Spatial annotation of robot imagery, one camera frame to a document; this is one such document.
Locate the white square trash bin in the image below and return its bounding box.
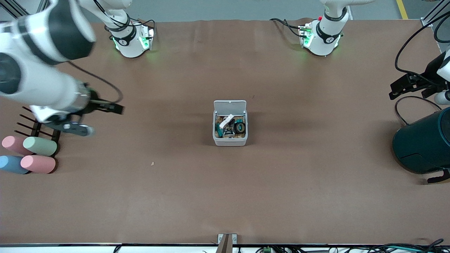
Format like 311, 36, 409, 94
212, 100, 249, 147

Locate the dark teal round appliance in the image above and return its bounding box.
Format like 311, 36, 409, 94
392, 107, 450, 175

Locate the black peg cup rack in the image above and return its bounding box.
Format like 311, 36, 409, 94
14, 106, 63, 155

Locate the green foam cylinder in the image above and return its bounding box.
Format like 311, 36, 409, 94
23, 136, 58, 157

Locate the right base connector box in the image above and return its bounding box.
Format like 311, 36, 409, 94
138, 24, 155, 50

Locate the base connector box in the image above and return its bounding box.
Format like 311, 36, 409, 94
138, 24, 155, 50
298, 22, 314, 48

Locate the pink foam cylinder front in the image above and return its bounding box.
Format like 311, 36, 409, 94
20, 155, 56, 174

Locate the pink foam cylinder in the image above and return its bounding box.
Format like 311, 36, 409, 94
20, 155, 56, 174
1, 136, 34, 156

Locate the pink foam cylinder left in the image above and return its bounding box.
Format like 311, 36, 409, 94
1, 136, 34, 156

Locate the blue foam cylinder front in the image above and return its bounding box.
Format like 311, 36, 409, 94
0, 155, 30, 175

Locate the left base connector box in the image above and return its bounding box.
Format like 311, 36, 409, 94
298, 22, 314, 48

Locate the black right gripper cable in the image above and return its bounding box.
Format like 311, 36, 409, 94
67, 60, 124, 104

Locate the black looped cable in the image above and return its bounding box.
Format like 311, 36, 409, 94
394, 96, 442, 126

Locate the aluminium frame profile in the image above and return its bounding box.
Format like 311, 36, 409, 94
0, 0, 49, 21
420, 0, 450, 28

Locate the black right base cable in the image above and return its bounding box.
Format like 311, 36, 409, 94
92, 0, 156, 33

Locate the black base cable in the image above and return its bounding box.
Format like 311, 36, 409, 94
270, 18, 308, 38
92, 0, 156, 33

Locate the black left base cable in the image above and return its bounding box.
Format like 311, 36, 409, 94
270, 18, 308, 38

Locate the black floor cable bundle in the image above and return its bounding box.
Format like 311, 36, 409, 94
327, 239, 450, 253

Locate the metal table edge bracket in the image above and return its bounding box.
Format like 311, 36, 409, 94
216, 233, 238, 253

